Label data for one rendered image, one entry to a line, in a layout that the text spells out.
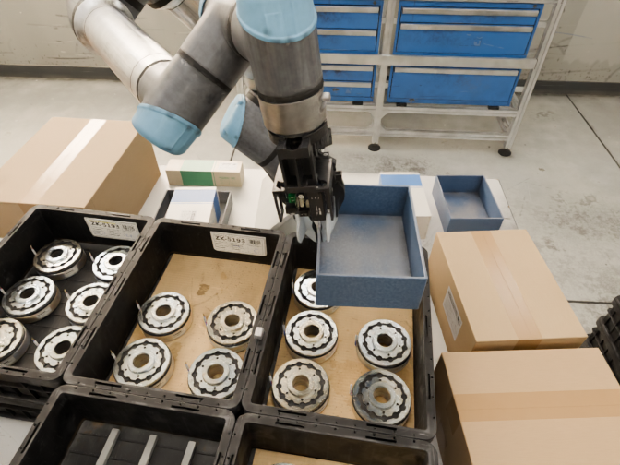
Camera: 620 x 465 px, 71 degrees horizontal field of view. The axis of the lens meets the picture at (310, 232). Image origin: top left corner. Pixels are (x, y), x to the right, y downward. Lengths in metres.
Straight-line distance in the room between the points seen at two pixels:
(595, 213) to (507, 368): 2.02
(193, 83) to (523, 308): 0.76
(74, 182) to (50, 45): 2.97
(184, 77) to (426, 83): 2.28
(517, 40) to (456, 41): 0.31
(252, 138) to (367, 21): 1.58
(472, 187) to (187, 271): 0.92
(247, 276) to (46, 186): 0.58
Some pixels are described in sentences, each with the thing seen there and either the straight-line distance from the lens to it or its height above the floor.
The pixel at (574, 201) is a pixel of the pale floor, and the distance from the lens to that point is 2.87.
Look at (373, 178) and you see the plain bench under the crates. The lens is 1.49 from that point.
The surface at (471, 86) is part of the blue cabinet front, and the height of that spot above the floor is 0.44.
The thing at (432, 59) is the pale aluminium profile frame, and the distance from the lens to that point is 2.64.
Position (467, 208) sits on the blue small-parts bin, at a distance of 1.43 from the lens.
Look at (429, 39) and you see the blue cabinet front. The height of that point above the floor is 0.69.
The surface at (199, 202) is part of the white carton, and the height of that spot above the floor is 0.79.
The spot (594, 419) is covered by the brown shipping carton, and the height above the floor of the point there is 0.86.
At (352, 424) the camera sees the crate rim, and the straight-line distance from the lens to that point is 0.72.
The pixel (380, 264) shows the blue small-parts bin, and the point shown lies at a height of 1.08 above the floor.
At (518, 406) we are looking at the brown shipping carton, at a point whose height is 0.86.
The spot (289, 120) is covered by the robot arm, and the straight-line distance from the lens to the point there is 0.49.
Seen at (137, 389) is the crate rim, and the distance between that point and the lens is 0.79.
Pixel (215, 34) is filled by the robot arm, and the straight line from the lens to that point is 0.55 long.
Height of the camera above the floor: 1.60
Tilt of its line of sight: 44 degrees down
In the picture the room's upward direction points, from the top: straight up
